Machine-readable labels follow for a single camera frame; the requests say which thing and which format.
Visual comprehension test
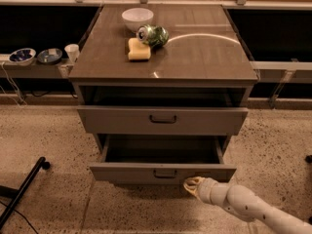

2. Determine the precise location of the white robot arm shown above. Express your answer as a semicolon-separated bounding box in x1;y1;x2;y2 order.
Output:
183;176;312;234

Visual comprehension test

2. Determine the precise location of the black chair leg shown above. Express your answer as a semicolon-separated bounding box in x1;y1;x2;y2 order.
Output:
0;157;50;229

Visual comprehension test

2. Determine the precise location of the blue patterned bowl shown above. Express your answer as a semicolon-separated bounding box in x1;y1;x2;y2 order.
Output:
9;48;36;66

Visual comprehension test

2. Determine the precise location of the blue grey bowl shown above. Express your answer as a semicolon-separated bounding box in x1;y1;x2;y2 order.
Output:
37;48;62;65

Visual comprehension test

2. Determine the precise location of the white paper cup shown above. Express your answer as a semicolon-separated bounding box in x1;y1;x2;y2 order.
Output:
64;44;80;62

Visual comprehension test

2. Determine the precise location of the white bowl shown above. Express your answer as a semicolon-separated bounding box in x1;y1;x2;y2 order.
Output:
122;8;154;32

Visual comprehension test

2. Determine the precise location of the white hanging cable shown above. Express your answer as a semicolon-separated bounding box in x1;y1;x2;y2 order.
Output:
0;61;27;107

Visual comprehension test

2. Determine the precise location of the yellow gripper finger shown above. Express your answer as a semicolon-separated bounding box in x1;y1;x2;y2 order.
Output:
183;176;204;197

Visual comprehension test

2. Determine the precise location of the grey drawer cabinet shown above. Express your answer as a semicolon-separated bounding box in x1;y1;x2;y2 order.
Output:
67;3;260;154

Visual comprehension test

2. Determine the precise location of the grey top drawer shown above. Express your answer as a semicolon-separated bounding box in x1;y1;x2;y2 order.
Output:
78;105;248;136

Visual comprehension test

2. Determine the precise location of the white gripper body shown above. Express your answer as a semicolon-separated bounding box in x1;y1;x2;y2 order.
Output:
197;178;228;207

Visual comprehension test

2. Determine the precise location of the yellow sponge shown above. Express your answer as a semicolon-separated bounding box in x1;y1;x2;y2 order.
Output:
128;38;151;60

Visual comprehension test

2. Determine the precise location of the grey drawer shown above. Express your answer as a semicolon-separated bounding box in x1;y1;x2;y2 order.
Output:
78;105;248;136
90;135;236;184

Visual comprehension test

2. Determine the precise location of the black floor cable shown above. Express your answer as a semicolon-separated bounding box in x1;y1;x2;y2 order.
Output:
0;200;39;234

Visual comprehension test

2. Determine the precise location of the grey side shelf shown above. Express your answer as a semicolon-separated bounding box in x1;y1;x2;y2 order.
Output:
0;54;73;79

